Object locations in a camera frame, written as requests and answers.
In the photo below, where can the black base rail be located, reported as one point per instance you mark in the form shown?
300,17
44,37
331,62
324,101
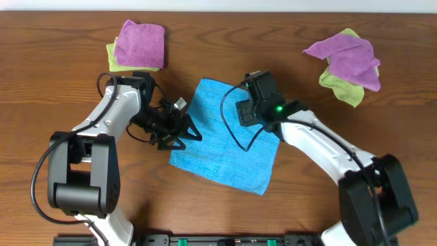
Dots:
190,240

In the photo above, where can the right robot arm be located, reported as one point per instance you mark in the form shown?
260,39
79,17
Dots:
375,199

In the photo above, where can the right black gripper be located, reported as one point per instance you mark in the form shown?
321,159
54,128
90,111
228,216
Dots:
244,111

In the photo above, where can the folded green cloth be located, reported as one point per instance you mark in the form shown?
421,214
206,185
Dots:
115,67

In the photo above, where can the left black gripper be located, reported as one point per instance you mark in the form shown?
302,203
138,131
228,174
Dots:
173,125

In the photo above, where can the crumpled green cloth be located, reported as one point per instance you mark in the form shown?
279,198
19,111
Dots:
343,90

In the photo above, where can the crumpled purple cloth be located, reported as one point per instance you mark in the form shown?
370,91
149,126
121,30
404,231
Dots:
350,58

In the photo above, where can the blue microfiber cloth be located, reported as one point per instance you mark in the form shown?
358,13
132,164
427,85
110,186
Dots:
217,157

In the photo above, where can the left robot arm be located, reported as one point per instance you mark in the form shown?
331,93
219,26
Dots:
83,171

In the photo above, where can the folded purple cloth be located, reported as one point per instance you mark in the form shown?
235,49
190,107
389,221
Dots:
140,45

